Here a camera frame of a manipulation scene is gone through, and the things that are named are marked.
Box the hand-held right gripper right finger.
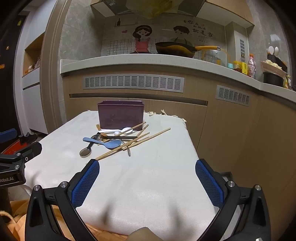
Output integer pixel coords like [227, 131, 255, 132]
[195, 159, 271, 241]

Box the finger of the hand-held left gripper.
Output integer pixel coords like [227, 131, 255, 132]
[0, 141, 43, 169]
[0, 129, 37, 144]

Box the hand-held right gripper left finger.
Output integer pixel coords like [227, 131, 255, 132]
[25, 159, 100, 241]

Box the metal spoon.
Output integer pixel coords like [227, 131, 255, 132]
[80, 139, 96, 158]

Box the blue plastic spoon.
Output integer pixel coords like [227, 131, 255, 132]
[83, 137, 122, 150]

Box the small wooden spoon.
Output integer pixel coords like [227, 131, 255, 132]
[96, 124, 108, 137]

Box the purple plastic container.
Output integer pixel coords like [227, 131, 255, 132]
[97, 100, 145, 130]

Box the red object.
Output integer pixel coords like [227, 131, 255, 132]
[0, 142, 25, 155]

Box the white shelving cabinet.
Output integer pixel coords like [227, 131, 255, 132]
[21, 31, 49, 135]

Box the orange hoodie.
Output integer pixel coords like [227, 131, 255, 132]
[0, 200, 77, 241]

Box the white cloth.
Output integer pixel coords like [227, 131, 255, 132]
[24, 110, 217, 236]

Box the black refrigerator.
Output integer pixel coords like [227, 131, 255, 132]
[0, 13, 26, 139]

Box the short grey vent grille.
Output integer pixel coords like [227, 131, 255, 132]
[216, 85, 251, 107]

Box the long grey vent grille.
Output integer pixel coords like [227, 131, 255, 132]
[83, 75, 185, 93]

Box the black pot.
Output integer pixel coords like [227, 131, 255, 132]
[263, 72, 285, 88]

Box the yellow bottle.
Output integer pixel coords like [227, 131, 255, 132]
[240, 54, 248, 75]

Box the clear plastic bottle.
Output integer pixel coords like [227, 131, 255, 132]
[248, 54, 257, 79]

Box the glass pot lid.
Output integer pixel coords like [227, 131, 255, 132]
[203, 49, 229, 66]

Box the beige basket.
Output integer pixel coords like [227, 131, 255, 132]
[259, 60, 288, 75]

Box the black utensil holder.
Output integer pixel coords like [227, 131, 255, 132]
[267, 54, 288, 73]

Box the range hood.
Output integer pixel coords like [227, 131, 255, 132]
[90, 0, 206, 19]

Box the white wall appliance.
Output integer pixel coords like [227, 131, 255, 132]
[233, 30, 247, 64]

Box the black wok with yellow handle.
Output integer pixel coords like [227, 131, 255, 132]
[155, 42, 221, 58]

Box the wooden wall cabinet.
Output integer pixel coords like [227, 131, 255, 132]
[196, 0, 255, 29]

